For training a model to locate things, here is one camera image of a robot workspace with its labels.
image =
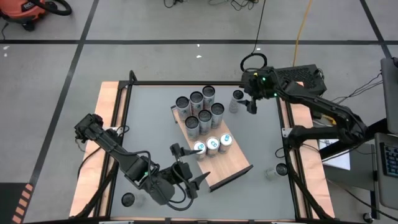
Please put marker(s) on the yellow power splitter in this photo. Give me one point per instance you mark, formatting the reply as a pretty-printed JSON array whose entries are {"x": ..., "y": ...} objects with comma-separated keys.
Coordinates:
[{"x": 330, "y": 119}]

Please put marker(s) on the black desk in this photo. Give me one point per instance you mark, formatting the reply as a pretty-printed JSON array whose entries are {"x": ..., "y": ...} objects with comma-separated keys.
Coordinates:
[{"x": 376, "y": 129}]

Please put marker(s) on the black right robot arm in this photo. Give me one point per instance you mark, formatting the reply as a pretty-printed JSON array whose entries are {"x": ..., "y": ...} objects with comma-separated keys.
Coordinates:
[{"x": 326, "y": 107}]

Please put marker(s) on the black orange hazard mat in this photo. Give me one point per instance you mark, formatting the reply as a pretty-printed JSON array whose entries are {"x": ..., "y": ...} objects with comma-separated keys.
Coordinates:
[{"x": 9, "y": 202}]

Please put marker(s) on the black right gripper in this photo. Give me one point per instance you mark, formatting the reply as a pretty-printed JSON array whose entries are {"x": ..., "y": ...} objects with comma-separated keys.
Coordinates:
[{"x": 258, "y": 85}]

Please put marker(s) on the white paper sheet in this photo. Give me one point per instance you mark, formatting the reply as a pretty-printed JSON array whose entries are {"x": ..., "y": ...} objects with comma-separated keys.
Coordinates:
[{"x": 340, "y": 158}]

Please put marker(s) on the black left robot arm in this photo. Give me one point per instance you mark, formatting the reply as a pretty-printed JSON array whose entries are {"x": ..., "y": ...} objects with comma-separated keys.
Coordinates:
[{"x": 124, "y": 155}]

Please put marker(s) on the grey monitor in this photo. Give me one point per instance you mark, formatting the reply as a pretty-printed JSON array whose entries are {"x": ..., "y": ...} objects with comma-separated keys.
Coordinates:
[{"x": 390, "y": 90}]

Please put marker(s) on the wooden shelf black metal frame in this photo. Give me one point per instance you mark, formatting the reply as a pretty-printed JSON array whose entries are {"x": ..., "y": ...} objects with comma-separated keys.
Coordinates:
[{"x": 230, "y": 168}]

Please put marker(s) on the wooden table side board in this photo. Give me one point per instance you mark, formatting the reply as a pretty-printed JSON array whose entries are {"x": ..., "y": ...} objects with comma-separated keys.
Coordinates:
[
  {"x": 306, "y": 161},
  {"x": 105, "y": 99}
]

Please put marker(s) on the black computer tower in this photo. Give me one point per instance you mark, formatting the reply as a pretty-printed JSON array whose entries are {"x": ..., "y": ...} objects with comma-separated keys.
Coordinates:
[{"x": 304, "y": 74}]

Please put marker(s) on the black caster wheel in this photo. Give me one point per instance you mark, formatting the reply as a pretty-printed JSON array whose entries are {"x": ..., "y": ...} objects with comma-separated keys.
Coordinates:
[{"x": 367, "y": 216}]

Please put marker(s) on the grey keyboard device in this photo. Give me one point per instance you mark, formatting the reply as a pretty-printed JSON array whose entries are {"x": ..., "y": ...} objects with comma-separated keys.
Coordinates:
[{"x": 387, "y": 168}]

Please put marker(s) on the blue silver Red Bull can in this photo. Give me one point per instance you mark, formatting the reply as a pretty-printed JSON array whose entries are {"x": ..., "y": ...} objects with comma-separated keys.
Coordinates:
[
  {"x": 200, "y": 148},
  {"x": 213, "y": 145},
  {"x": 226, "y": 141}
]

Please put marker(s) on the orange shop vacuum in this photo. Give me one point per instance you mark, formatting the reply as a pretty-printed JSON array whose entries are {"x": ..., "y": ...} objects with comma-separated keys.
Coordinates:
[{"x": 21, "y": 11}]

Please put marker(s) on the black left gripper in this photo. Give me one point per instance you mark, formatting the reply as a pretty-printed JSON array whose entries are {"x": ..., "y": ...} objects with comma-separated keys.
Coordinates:
[{"x": 182, "y": 172}]

